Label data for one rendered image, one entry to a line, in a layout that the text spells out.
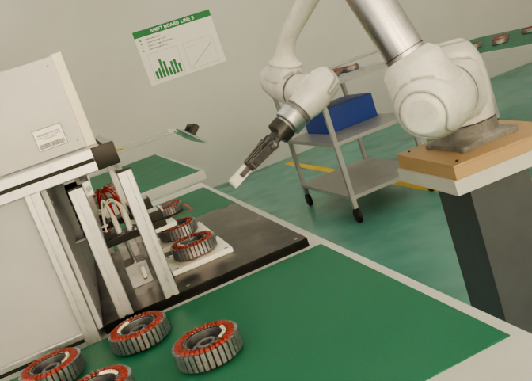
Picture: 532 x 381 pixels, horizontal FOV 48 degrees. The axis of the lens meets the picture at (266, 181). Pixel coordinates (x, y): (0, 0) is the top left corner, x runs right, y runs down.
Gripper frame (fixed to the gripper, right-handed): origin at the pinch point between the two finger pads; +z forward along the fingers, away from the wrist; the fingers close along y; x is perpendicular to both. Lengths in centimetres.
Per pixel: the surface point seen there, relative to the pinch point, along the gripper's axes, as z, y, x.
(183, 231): 22.5, -6.3, 2.8
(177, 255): 27.1, -27.8, 5.0
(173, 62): -98, 508, 21
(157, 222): 24.3, -28.5, 14.0
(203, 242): 20.7, -30.2, 2.9
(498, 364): 7, -111, -11
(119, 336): 43, -60, 11
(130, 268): 36.3, -28.9, 11.6
